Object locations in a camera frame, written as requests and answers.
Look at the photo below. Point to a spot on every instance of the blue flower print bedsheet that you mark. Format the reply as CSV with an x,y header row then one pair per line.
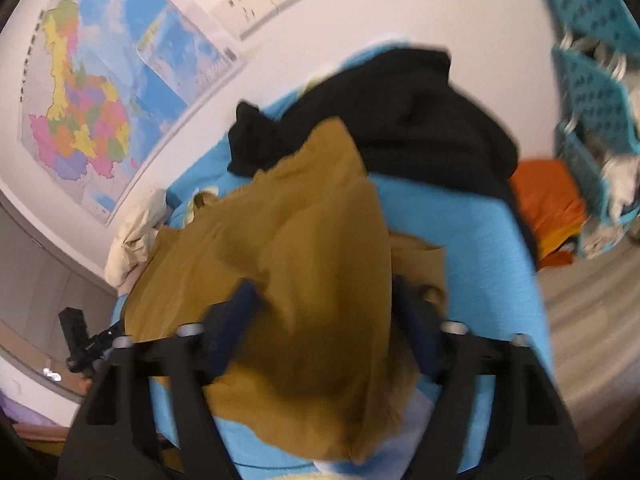
x,y
480,260

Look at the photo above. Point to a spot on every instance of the purple cloth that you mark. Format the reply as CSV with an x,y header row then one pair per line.
x,y
25,412

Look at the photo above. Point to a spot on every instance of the colourful wall map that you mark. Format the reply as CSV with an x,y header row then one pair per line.
x,y
125,75

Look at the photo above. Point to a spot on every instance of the cream crumpled cloth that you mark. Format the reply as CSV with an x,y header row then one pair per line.
x,y
135,245

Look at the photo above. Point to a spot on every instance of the teal plastic storage rack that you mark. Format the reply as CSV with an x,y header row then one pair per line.
x,y
595,90

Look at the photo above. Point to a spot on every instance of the black garment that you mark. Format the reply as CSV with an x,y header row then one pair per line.
x,y
425,125

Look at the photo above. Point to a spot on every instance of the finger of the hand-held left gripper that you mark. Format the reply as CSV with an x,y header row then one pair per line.
x,y
72,332

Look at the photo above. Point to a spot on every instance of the orange cloth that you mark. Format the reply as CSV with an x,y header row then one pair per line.
x,y
545,200

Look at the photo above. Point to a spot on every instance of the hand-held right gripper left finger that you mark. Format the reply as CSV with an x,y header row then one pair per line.
x,y
235,320

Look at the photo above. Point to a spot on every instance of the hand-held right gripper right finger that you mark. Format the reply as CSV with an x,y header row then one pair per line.
x,y
420,330

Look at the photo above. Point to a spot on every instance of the olive green jacket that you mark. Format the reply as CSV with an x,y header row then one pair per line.
x,y
320,260

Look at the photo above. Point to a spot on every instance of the white cloth in rack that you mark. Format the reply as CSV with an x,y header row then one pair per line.
x,y
622,180

